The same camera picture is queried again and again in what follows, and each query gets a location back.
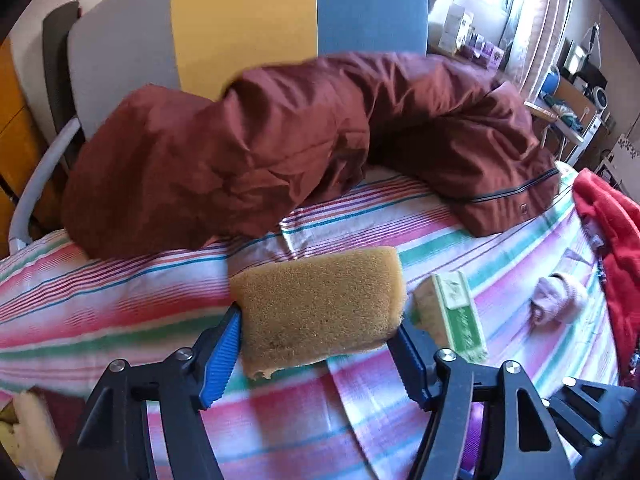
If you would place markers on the red fleece garment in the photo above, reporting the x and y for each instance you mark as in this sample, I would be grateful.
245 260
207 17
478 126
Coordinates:
617 218

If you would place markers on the yellow sponge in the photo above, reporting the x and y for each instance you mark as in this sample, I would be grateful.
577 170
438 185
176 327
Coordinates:
304 311

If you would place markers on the maroon jacket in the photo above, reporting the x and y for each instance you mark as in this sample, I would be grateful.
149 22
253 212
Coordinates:
170 170

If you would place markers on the wooden desk with clutter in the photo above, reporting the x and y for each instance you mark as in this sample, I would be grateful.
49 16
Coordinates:
615 145

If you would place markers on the small green white box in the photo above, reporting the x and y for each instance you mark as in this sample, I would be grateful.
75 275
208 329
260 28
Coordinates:
446 309

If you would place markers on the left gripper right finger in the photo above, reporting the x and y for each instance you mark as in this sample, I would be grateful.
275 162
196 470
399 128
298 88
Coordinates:
413 351

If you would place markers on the grey yellow blue chair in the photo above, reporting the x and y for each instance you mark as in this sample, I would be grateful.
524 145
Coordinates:
77 59

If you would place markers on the purple snack pouch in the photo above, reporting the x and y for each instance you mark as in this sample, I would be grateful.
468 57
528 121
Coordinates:
471 449

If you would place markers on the pink rolled sock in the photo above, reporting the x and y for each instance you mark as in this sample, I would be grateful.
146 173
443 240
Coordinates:
558 298

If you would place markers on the maroon gold storage box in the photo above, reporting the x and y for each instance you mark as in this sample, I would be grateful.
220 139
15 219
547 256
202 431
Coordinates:
36 426

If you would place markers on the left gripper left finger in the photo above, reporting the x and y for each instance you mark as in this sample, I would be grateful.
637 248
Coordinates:
215 354

